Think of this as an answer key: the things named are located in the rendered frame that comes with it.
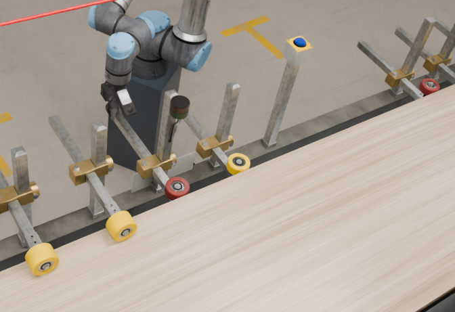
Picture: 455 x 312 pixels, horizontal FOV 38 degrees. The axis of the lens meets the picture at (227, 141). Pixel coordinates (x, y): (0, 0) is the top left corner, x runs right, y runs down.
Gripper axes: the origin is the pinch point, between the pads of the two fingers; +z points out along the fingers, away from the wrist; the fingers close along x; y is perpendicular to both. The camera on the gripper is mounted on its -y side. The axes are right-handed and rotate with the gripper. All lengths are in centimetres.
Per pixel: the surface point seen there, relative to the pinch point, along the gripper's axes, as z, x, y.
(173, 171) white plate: 8.4, -11.6, -24.4
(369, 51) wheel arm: -1, -124, -7
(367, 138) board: -10, -78, -53
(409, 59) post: -10, -128, -25
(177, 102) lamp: -36.6, -3.1, -29.6
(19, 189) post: -18, 47, -28
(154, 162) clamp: -5.6, -0.3, -26.8
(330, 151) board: -10, -60, -52
